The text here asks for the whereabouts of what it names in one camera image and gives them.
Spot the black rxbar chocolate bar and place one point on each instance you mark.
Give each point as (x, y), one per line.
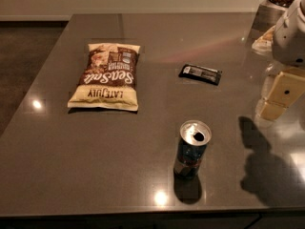
(201, 73)

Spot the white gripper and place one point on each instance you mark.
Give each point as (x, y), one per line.
(290, 37)

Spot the redbull can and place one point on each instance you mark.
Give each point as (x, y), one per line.
(195, 136)

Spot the Late July chips bag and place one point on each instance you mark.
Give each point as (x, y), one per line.
(109, 80)

